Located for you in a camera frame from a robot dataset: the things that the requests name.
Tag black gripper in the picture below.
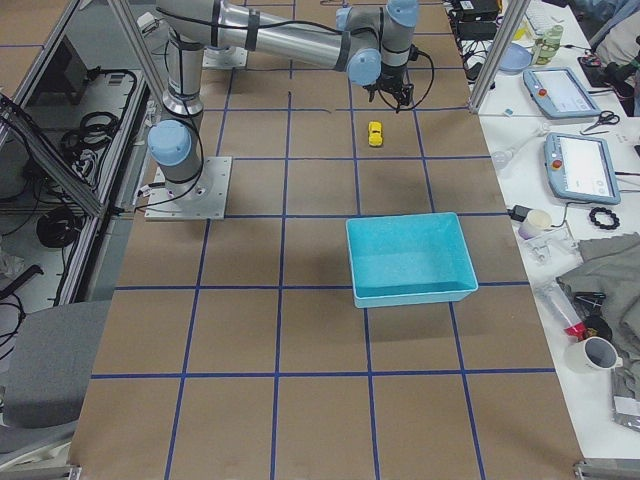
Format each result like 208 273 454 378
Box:
367 75 414 103

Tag yellow toy beetle car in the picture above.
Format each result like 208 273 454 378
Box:
367 121 384 148

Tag light blue plate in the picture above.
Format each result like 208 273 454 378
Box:
499 43 532 74

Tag upper blue teach pendant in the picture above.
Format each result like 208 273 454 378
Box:
522 67 601 119

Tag blue teach pendant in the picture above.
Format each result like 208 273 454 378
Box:
544 133 621 205
522 67 601 119

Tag turquoise plastic bin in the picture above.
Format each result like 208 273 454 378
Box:
346 212 479 308

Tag cream paper cup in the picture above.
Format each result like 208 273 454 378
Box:
518 209 552 240

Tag lower blue teach pendant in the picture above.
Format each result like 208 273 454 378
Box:
544 133 621 205

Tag black scissors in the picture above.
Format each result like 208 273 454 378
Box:
580 110 620 135

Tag grey cloth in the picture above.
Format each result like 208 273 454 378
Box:
557 233 639 375

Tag white mug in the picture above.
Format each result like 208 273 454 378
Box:
564 337 623 373

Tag grey chair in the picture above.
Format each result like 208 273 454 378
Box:
1 300 111 464

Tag aluminium frame post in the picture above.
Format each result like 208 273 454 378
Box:
468 0 530 114

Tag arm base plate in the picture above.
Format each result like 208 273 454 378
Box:
144 156 232 221
202 46 248 70

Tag black bead bracelet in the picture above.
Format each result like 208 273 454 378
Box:
588 206 621 231

